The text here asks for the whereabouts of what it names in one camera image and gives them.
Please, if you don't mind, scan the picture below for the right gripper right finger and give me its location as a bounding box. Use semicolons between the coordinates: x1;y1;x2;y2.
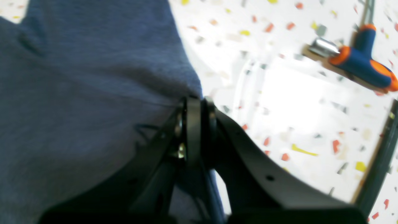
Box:
201;98;366;224

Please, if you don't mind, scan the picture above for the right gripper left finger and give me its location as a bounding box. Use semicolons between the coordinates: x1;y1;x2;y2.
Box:
39;98;201;224

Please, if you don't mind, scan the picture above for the blue grey T-shirt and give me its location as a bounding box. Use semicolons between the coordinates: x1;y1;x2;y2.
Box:
0;0;226;224

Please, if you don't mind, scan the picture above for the orange blue T-handle screwdriver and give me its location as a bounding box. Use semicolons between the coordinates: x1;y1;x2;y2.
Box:
303;0;398;93

